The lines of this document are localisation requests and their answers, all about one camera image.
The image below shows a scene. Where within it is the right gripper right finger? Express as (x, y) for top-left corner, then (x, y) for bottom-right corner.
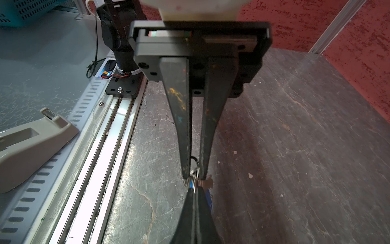
(196, 187), (222, 244)

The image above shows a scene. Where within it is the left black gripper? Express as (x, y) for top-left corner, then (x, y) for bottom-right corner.
(128, 20), (272, 180)

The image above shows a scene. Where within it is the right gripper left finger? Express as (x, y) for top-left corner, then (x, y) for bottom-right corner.
(170, 188), (196, 244)

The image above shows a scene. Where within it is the blue key tag with key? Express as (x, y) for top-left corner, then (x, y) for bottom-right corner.
(189, 180), (212, 211)

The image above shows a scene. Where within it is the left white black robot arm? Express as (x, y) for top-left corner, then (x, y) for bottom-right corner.
(95, 1), (272, 180)

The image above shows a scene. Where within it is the grey plastic device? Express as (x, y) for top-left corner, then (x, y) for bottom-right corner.
(1, 107), (79, 193)

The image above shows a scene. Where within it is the teal plastic basket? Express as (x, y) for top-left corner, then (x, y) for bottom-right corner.
(1, 0), (65, 27)

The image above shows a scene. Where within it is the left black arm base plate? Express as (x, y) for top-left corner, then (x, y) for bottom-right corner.
(105, 73), (144, 99)

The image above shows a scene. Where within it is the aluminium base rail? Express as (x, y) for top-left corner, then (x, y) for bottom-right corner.
(0, 70), (150, 244)

